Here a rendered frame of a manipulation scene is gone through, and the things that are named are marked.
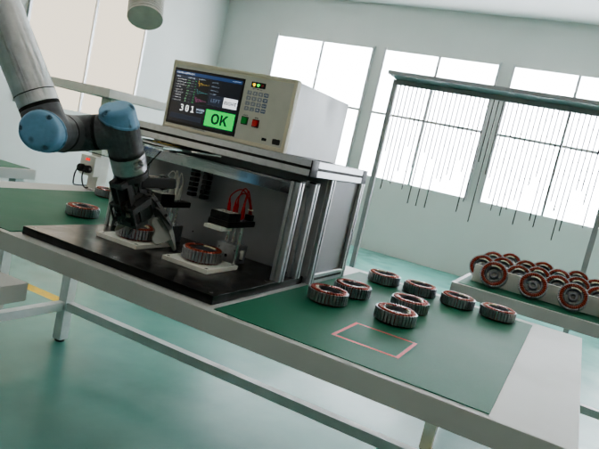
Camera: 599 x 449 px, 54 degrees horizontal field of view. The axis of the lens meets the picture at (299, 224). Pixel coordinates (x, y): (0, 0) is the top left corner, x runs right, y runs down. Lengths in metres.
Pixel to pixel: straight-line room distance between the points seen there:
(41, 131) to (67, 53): 6.31
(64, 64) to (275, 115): 5.88
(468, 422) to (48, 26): 6.64
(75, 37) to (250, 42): 2.91
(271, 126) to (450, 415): 0.93
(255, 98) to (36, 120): 0.74
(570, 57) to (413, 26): 2.00
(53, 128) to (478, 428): 0.92
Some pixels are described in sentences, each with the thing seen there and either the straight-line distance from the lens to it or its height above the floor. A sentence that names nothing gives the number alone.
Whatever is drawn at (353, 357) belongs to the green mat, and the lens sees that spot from 1.23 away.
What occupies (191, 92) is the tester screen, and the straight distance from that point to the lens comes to 1.85.
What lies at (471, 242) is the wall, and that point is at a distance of 7.85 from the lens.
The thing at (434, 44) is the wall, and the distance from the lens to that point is 8.25.
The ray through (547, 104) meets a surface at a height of 1.89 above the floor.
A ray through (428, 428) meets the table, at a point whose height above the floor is 0.11.
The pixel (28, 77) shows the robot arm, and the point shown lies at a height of 1.15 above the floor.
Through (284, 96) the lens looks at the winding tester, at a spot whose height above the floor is 1.27.
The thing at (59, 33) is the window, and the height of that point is 1.81.
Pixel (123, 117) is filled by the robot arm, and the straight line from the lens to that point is 1.25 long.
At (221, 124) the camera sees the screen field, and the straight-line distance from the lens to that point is 1.77.
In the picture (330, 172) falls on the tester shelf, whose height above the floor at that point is 1.09.
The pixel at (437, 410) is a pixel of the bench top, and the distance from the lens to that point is 1.16.
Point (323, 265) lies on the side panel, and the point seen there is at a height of 0.80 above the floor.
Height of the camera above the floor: 1.13
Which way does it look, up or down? 7 degrees down
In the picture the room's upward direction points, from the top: 13 degrees clockwise
